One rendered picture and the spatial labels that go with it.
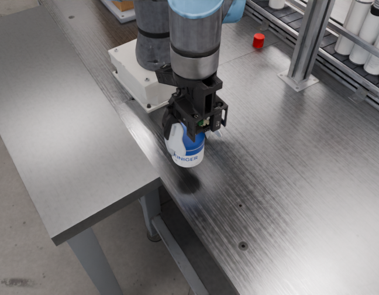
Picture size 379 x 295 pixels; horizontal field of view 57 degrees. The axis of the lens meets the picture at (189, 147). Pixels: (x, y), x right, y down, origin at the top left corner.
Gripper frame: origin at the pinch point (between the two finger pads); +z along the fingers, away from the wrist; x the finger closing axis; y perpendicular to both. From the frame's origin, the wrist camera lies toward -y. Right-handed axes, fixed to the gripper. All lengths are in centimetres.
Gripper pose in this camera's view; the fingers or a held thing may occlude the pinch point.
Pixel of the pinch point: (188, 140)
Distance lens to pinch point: 71.5
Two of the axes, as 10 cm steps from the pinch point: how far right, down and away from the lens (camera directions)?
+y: 5.5, 6.4, -5.3
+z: 0.0, 6.4, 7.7
